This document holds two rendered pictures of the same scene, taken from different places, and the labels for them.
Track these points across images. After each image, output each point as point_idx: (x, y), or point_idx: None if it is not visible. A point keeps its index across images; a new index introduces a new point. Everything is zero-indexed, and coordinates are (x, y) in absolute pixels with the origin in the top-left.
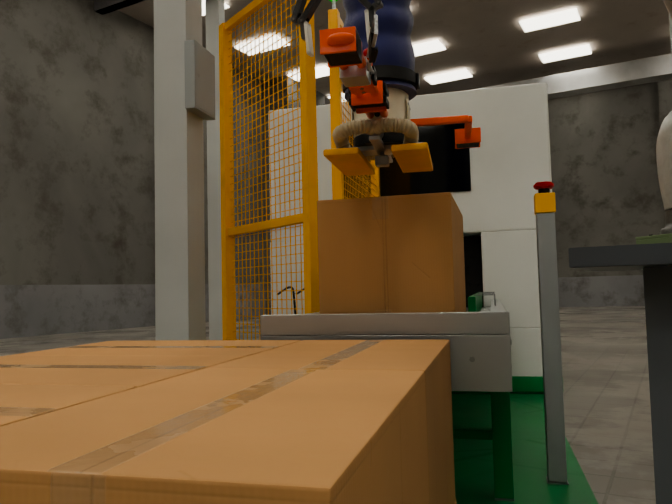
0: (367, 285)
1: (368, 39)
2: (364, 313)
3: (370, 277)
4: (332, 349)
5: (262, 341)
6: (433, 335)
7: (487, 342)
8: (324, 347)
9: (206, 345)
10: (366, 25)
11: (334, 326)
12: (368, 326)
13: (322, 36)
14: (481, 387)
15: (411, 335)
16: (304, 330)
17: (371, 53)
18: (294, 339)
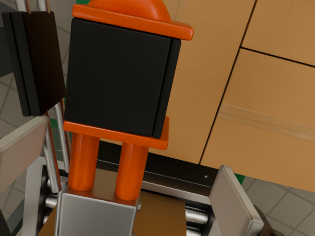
0: (139, 218)
1: (41, 117)
2: (146, 184)
3: (135, 223)
4: (175, 79)
5: (232, 159)
6: None
7: (54, 145)
8: (181, 96)
9: (277, 137)
10: (24, 131)
11: (172, 181)
12: (144, 174)
13: (183, 25)
14: (71, 132)
15: (110, 162)
16: (198, 186)
17: (56, 32)
18: (206, 184)
